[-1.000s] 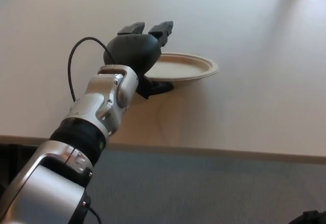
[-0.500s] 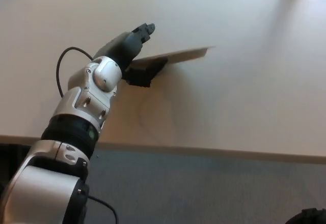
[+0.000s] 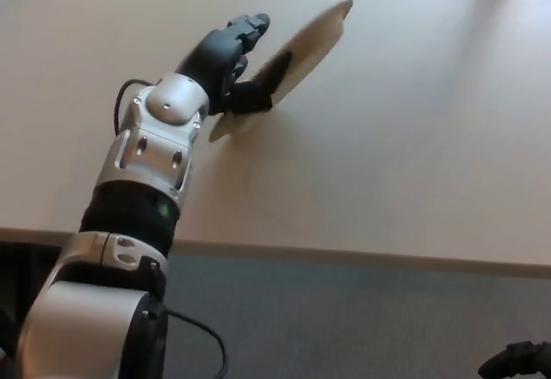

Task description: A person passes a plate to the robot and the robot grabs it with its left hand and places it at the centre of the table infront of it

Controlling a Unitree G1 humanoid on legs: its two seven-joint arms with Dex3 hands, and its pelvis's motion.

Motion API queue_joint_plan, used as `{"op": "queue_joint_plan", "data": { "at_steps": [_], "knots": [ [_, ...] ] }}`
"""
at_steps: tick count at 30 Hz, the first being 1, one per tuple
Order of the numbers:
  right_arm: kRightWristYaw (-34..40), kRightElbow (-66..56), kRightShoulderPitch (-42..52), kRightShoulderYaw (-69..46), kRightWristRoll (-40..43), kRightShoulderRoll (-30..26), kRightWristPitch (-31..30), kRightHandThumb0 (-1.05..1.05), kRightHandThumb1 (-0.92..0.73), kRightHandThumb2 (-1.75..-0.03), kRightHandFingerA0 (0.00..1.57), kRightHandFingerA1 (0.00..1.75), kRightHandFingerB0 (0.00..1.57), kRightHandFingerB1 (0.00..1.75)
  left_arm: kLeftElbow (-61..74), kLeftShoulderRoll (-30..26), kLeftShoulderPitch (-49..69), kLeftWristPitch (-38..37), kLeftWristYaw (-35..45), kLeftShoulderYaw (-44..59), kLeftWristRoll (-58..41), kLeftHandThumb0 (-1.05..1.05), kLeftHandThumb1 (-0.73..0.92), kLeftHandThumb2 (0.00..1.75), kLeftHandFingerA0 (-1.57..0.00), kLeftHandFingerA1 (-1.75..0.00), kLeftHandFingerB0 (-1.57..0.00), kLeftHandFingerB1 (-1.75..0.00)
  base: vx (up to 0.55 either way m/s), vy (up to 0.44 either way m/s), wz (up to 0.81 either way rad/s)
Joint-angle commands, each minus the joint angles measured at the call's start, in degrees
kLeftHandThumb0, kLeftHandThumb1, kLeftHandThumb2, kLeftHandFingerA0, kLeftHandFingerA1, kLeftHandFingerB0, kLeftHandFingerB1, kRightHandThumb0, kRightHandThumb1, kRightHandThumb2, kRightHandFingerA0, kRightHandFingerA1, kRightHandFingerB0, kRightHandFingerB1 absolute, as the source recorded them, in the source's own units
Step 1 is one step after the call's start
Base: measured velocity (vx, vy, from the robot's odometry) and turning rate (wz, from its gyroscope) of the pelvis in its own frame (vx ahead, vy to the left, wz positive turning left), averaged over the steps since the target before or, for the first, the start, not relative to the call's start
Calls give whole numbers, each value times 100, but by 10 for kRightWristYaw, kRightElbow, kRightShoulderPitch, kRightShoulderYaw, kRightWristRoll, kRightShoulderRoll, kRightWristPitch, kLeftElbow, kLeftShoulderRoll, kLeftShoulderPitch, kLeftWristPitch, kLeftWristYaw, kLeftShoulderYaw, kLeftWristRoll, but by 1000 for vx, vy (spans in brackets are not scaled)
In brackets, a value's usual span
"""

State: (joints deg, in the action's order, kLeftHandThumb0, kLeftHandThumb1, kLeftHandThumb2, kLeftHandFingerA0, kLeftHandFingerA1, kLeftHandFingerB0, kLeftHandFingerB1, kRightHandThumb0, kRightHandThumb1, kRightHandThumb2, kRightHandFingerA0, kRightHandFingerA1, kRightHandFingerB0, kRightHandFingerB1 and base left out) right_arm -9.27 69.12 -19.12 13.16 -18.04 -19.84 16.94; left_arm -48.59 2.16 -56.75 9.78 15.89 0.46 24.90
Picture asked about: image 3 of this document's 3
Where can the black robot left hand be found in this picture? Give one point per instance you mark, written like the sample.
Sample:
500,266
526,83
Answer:
211,60

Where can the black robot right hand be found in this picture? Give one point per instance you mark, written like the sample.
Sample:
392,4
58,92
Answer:
516,357

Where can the beige paper plate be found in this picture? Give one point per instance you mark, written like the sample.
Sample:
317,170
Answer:
314,39

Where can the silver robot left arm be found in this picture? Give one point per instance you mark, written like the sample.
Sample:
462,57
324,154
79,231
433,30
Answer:
150,146

